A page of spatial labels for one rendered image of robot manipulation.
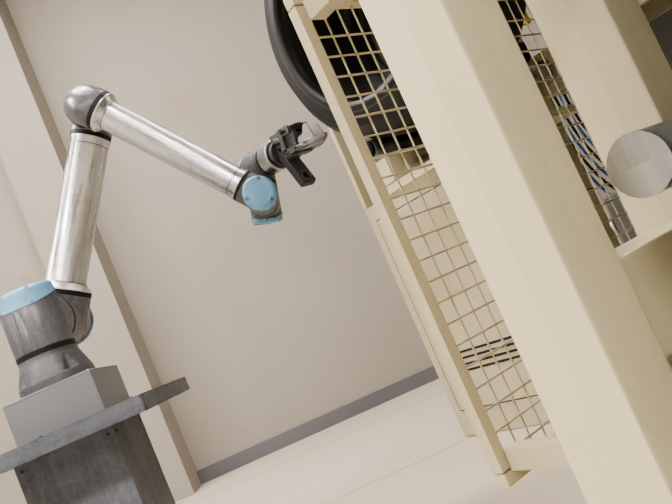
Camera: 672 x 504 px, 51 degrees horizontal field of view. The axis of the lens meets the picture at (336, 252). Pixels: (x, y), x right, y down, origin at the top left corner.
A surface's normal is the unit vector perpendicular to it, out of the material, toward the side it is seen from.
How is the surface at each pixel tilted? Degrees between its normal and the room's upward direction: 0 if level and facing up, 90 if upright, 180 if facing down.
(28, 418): 90
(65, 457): 90
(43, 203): 90
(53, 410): 90
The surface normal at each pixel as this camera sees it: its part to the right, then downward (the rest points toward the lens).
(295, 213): 0.02, -0.10
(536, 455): -0.73, 0.25
